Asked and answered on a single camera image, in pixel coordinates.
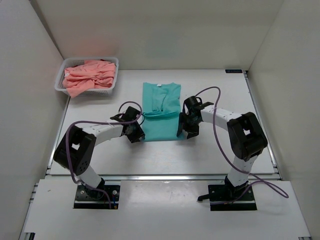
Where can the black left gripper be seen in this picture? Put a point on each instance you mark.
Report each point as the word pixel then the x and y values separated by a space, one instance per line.
pixel 139 133

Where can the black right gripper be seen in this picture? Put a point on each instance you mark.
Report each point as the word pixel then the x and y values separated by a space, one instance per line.
pixel 191 132

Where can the teal t shirt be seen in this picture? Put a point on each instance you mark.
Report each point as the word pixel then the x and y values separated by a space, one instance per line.
pixel 161 108

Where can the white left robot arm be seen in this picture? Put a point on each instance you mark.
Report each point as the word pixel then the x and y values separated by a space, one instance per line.
pixel 75 150

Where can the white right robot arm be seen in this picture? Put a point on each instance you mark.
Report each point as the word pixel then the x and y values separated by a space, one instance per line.
pixel 247 139

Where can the blue label sticker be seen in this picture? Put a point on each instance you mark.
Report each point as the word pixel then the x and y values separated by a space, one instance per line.
pixel 233 71

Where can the salmon pink t shirt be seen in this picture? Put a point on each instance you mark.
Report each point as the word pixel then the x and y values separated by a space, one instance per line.
pixel 93 74

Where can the white plastic basket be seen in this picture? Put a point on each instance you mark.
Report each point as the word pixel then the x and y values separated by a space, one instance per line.
pixel 76 61

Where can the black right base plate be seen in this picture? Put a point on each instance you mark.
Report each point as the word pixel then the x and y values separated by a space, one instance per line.
pixel 221 200

